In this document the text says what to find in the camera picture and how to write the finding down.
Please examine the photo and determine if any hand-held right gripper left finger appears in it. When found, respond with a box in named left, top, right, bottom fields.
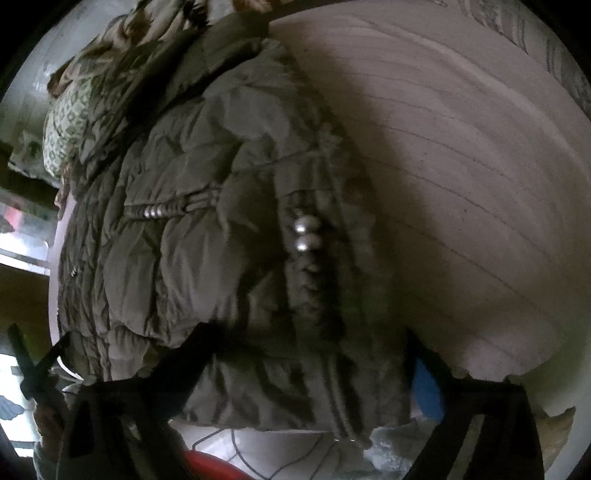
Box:
left=58, top=322, right=223, bottom=480

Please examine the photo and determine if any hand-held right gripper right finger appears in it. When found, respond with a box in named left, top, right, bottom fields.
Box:
left=403, top=327, right=546, bottom=480

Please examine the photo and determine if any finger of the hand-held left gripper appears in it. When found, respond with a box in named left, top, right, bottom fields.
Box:
left=37, top=331, right=73, bottom=377
left=6, top=324, right=44, bottom=401

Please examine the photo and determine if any olive green puffer jacket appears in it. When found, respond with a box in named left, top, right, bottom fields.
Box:
left=54, top=14, right=416, bottom=449

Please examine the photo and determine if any person's left hand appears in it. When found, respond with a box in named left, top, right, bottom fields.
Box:
left=33, top=394, right=70, bottom=464

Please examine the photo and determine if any person's pale fleece clothing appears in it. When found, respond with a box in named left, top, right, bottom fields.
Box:
left=366, top=413, right=445, bottom=480

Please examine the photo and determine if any orange red object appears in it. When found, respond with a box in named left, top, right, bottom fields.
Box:
left=178, top=451, right=254, bottom=480

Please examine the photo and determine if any stained glass window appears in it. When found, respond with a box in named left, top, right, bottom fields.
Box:
left=0, top=202, right=62, bottom=278

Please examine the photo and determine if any green white patterned pillow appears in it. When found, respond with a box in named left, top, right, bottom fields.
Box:
left=43, top=76, right=114, bottom=180

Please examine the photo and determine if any leaf print blanket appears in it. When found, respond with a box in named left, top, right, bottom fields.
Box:
left=48, top=0, right=296, bottom=100

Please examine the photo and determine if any striped floral cushion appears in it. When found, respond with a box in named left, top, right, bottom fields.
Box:
left=462, top=0, right=591, bottom=137

